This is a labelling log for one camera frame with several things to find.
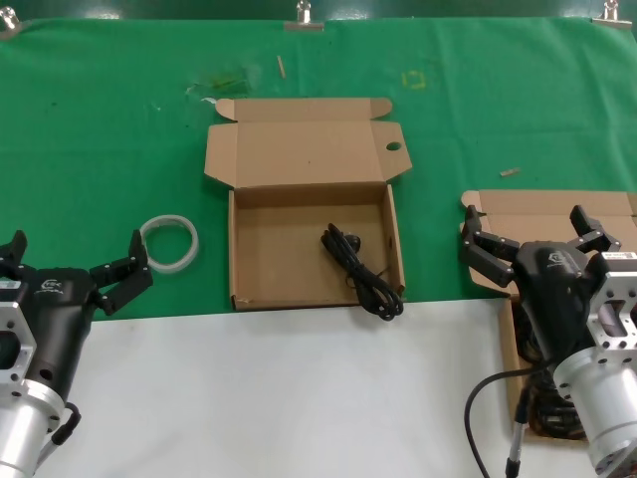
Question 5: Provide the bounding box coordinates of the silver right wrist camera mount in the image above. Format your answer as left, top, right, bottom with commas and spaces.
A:
585, 251, 637, 356

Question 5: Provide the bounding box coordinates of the open cardboard box with cables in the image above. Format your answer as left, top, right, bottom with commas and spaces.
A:
460, 188, 637, 444

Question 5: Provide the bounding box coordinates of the torn clear plastic scrap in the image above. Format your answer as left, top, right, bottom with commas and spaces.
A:
184, 64, 263, 106

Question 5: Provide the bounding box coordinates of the cable with silver connector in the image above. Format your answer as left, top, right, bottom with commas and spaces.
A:
506, 386, 531, 478

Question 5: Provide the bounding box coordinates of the clear tape roll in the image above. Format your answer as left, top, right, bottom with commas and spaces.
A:
138, 213, 201, 275

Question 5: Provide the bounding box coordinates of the black coiled power cable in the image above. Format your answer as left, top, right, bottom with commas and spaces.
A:
320, 222, 405, 323

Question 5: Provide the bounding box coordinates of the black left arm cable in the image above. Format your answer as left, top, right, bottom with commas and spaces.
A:
37, 401, 83, 469

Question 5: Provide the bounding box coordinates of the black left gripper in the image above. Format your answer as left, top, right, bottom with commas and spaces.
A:
0, 228, 154, 404

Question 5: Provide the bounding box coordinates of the silver binder clip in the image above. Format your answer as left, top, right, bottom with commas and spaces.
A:
283, 0, 325, 34
0, 10, 24, 41
590, 0, 637, 31

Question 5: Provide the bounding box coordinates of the open cardboard box with hole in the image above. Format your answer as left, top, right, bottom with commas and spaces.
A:
203, 97, 413, 313

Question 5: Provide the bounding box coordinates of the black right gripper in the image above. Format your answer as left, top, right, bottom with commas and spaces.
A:
460, 204, 623, 363

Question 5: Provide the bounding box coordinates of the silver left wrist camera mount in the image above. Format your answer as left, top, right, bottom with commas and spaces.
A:
0, 301, 39, 399

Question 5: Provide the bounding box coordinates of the green table cloth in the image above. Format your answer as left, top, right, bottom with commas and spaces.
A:
0, 17, 637, 323

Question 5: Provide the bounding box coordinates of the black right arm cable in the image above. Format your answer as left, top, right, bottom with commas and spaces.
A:
465, 365, 556, 478

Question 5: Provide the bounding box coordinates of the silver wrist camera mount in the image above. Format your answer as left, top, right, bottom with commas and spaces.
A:
585, 251, 637, 356
0, 301, 39, 399

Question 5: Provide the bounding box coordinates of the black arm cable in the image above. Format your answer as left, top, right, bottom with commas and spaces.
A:
37, 401, 83, 469
465, 365, 556, 478

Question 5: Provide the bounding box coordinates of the black cable bundle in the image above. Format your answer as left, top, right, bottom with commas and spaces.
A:
512, 301, 588, 442

